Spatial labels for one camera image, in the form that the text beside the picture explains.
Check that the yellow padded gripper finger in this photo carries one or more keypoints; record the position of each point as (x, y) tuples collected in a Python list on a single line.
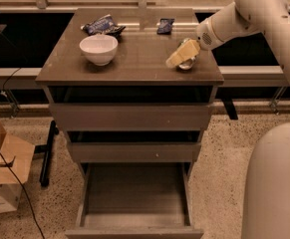
[(175, 59)]

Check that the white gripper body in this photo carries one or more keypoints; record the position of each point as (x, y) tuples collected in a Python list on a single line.
[(206, 34)]

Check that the green soda can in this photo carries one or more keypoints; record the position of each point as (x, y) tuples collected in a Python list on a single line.
[(188, 52)]

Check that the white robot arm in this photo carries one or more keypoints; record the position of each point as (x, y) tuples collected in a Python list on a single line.
[(266, 204)]

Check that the grey drawer cabinet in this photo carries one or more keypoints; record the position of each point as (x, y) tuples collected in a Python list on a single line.
[(137, 74)]

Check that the top grey drawer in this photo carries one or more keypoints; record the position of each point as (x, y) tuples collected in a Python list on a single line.
[(130, 117)]

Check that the middle grey drawer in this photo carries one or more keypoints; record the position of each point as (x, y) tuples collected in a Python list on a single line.
[(134, 146)]

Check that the bottom grey open drawer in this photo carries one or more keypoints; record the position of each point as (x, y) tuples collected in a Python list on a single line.
[(135, 201)]

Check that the small blue snack bag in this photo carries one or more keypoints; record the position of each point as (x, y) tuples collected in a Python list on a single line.
[(165, 26)]

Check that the black stand leg right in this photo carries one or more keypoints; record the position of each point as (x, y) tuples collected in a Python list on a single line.
[(227, 100)]

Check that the black stand leg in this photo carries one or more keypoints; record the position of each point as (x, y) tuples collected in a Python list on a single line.
[(46, 151), (227, 100)]

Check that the large blue chip bag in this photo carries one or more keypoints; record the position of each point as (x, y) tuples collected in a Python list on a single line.
[(103, 26)]

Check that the white ceramic bowl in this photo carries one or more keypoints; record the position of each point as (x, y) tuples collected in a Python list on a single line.
[(99, 49)]

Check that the black stand leg left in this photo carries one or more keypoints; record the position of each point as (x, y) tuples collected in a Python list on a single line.
[(46, 151)]

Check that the open cardboard box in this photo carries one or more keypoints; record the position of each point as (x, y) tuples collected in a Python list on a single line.
[(15, 161)]

